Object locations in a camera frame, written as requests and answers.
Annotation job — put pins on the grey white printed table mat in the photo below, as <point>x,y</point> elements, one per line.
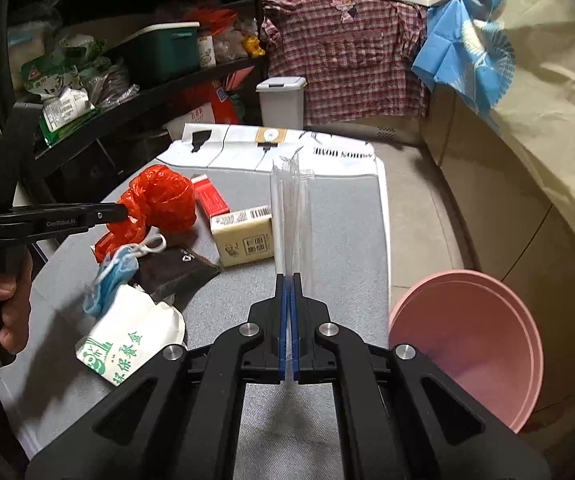
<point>337,240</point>

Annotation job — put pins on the clear plastic wrapper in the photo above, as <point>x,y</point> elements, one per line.
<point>292,220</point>

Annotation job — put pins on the yellow packet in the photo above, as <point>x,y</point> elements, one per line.
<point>252,45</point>

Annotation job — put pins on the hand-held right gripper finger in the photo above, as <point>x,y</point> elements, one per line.
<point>286,330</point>
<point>297,340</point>

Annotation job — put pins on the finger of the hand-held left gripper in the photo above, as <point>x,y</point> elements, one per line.
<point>110,212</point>

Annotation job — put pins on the red plaid shirt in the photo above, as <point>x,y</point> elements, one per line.
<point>347,60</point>

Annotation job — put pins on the white lidded bin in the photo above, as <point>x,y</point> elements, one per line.
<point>282,107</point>

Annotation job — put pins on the red box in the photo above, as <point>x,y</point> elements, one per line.
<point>212,197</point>

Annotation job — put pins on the dark brown packet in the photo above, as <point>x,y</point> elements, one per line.
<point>177,270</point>

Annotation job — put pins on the red orange bag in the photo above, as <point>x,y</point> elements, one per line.
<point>217,100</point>

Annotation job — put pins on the person's left hand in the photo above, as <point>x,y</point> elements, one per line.
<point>15,305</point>

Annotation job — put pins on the red plastic bag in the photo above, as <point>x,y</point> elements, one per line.
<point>162,200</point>

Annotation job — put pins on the blue wrapper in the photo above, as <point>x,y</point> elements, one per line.
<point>112,272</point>

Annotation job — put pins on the white paper bag green print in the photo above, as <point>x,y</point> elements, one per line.
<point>132,325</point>

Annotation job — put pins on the beige tissue pack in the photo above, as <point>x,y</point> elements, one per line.
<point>242,240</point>

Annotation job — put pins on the green storage box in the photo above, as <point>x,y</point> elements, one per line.
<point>162,55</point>

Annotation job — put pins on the cream cloth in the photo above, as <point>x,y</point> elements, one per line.
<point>557,110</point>

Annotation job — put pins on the green white snack bag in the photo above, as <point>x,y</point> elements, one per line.
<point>57,77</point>
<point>65,112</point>

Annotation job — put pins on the pink plastic bucket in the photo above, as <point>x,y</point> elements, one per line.
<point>467,340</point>

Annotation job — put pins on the clear bag of white items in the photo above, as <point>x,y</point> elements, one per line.
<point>230,40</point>

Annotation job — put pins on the blue patterned cloth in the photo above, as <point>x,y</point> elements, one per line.
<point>447,55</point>

